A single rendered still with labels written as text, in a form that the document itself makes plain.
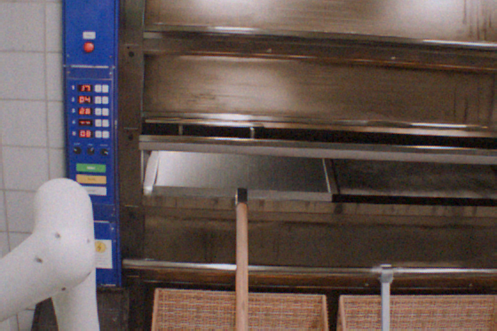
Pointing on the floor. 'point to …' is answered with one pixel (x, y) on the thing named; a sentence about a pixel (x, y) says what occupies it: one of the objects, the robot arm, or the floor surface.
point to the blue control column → (103, 29)
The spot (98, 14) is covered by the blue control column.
